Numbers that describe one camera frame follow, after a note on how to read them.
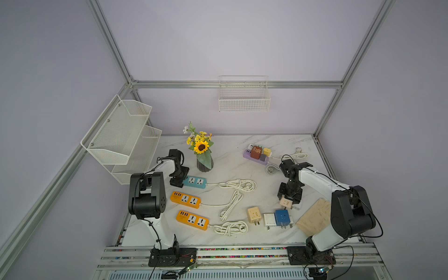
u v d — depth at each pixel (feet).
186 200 2.89
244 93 3.08
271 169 3.31
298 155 3.53
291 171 2.21
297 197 2.55
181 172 2.76
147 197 1.63
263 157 3.42
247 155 3.52
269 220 2.69
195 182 3.09
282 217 2.62
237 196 2.91
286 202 2.74
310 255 2.19
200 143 2.69
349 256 2.44
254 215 2.62
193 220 2.68
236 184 3.08
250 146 3.63
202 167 2.69
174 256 2.18
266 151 3.42
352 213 1.48
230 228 2.55
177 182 2.88
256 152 3.32
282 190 2.62
